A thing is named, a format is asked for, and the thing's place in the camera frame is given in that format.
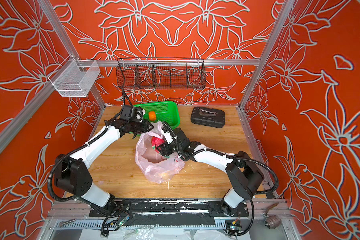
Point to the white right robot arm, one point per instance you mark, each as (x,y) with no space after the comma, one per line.
(243,172)

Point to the black plastic tool case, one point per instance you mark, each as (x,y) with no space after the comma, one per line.
(208,117)

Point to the black wire wall basket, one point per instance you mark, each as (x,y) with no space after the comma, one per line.
(161,74)

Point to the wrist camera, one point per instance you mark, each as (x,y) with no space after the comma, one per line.
(132,114)
(166,131)

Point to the clear plastic wrap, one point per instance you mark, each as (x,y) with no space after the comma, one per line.
(144,234)

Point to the orange fruit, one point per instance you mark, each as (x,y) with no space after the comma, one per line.
(152,116)

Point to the white wire wall basket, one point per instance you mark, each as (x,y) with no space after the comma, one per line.
(73,78)

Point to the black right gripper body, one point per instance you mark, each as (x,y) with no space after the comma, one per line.
(168,149)

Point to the pink plastic bag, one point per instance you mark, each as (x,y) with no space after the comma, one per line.
(155,167)

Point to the metal pipe fitting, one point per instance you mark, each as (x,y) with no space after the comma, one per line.
(272,221)

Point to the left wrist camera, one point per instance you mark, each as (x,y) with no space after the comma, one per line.
(132,114)

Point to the green plastic basket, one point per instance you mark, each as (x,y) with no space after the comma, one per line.
(165,111)

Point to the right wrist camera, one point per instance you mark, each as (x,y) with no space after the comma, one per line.
(166,131)

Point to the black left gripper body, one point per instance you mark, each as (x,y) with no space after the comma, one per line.
(139,127)

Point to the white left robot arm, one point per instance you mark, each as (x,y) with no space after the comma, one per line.
(71,171)

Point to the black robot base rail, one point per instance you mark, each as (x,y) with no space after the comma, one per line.
(182,213)

